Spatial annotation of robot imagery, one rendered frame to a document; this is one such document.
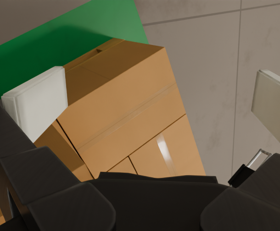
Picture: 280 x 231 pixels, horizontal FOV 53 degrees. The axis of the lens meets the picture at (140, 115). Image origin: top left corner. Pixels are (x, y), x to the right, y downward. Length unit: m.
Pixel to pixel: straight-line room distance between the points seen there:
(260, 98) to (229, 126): 2.58
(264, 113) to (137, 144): 1.24
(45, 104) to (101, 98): 1.07
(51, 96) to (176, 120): 1.36
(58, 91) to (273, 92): 0.13
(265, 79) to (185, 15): 1.96
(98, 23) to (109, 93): 0.64
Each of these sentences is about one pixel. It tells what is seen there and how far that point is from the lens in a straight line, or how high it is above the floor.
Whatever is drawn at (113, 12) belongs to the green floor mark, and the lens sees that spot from 1.81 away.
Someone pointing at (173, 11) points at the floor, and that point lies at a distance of 2.06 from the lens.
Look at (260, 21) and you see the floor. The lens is 2.76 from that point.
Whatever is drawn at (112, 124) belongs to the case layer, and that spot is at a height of 0.54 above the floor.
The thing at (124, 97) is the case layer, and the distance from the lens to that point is 1.28.
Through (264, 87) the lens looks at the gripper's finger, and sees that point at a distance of 0.19.
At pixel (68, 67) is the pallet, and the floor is 0.02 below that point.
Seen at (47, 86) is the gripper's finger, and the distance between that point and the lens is 0.17.
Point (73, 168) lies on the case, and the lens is 0.83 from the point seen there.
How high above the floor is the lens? 1.63
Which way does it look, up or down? 53 degrees down
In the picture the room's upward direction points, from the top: 120 degrees clockwise
